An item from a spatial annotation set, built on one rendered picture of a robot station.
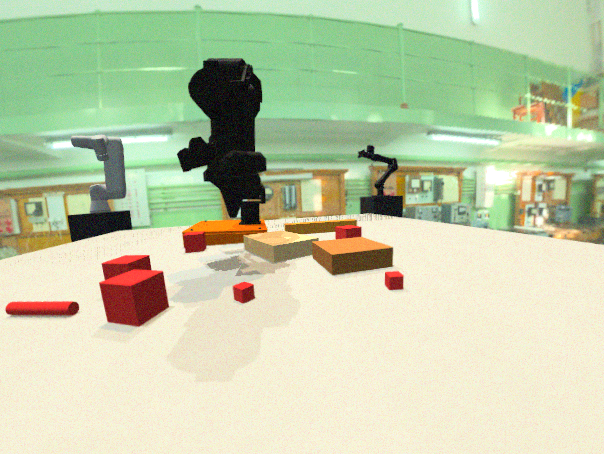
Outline red cylinder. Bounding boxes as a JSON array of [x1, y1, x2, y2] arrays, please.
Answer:
[[5, 301, 79, 316]]

